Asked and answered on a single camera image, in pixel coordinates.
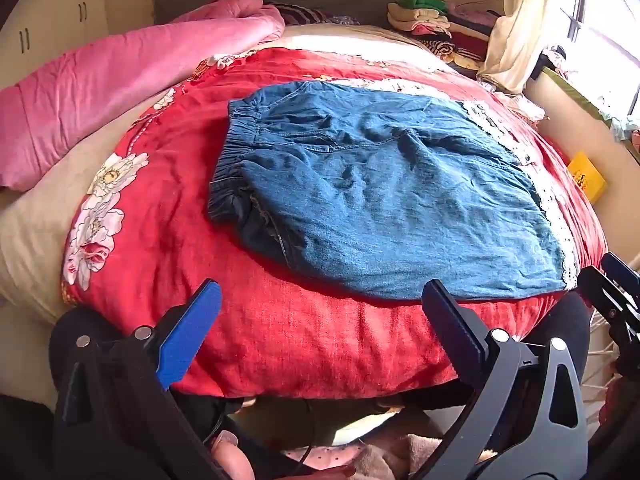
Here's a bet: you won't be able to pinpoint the red floral quilt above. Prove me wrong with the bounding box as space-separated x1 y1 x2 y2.
62 48 606 399

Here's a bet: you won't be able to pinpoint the cream curtain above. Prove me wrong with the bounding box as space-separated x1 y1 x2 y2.
476 0 586 96

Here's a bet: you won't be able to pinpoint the stack of folded clothes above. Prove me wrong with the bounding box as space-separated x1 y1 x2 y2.
386 0 500 78

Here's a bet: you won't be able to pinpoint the yellow box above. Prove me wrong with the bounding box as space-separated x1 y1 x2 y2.
567 152 608 205

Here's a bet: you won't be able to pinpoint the cream wardrobe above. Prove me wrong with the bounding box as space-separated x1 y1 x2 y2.
1 0 108 88

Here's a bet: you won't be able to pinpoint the pink blanket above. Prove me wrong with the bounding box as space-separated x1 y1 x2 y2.
1 0 285 192

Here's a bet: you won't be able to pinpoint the person's left hand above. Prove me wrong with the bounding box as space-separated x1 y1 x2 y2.
212 430 255 480

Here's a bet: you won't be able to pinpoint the blue denim lace-trimmed pants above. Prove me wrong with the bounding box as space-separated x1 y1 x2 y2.
208 80 579 300

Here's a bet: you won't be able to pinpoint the striped dark pillow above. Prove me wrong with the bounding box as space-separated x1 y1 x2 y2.
268 1 360 26

